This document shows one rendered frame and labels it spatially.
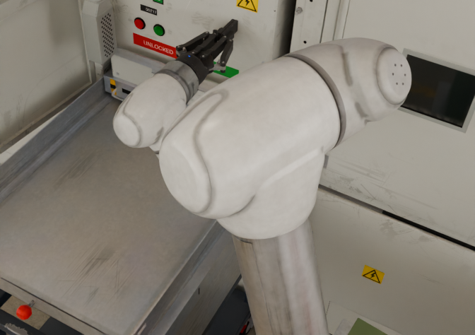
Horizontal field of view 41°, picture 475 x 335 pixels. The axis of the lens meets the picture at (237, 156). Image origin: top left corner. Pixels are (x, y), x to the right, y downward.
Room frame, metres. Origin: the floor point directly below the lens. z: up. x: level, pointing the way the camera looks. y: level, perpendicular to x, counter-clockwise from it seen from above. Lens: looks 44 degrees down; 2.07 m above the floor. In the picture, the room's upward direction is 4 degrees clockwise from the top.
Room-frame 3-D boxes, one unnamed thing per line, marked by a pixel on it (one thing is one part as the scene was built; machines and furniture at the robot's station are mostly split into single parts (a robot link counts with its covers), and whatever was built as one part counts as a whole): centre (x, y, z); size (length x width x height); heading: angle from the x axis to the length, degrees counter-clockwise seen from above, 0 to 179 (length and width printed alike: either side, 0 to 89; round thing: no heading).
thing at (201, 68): (1.13, 0.11, 1.23); 0.09 x 0.08 x 0.07; 155
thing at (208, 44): (1.20, 0.09, 1.23); 0.11 x 0.01 x 0.04; 157
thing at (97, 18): (1.38, 0.38, 1.14); 0.08 x 0.05 x 0.17; 155
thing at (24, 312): (0.75, 0.44, 0.82); 0.04 x 0.03 x 0.03; 155
